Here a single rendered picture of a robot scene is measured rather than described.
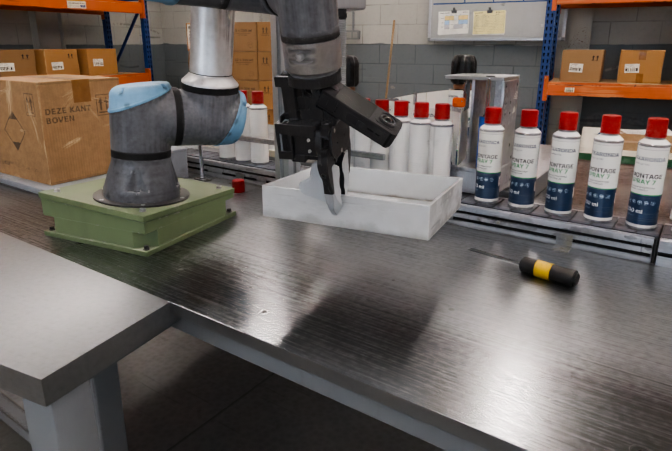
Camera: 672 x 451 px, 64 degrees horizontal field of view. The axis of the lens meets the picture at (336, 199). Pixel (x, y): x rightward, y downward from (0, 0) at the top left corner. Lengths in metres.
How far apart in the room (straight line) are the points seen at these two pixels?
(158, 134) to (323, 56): 0.51
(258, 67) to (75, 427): 4.29
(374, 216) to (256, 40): 4.22
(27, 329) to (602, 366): 0.77
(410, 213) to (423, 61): 5.12
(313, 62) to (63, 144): 1.04
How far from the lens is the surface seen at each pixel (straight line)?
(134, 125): 1.10
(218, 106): 1.12
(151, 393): 1.77
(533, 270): 0.97
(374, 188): 0.98
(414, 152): 1.24
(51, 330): 0.86
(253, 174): 1.53
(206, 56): 1.11
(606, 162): 1.12
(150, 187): 1.11
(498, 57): 5.67
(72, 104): 1.62
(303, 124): 0.72
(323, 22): 0.67
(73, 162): 1.63
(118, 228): 1.10
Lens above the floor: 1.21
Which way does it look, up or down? 16 degrees down
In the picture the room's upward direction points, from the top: straight up
